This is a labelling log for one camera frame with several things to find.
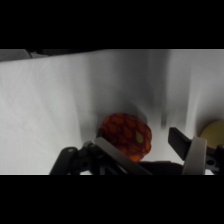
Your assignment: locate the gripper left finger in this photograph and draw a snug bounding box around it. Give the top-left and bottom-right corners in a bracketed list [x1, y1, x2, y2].
[49, 136, 153, 176]

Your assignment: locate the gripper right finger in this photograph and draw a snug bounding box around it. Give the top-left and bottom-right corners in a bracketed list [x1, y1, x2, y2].
[167, 126, 224, 176]

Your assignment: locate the red patterned ball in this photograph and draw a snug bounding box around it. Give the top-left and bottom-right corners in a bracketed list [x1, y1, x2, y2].
[99, 112, 153, 163]

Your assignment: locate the yellow bowl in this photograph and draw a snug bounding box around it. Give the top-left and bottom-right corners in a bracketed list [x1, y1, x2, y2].
[198, 119, 224, 148]

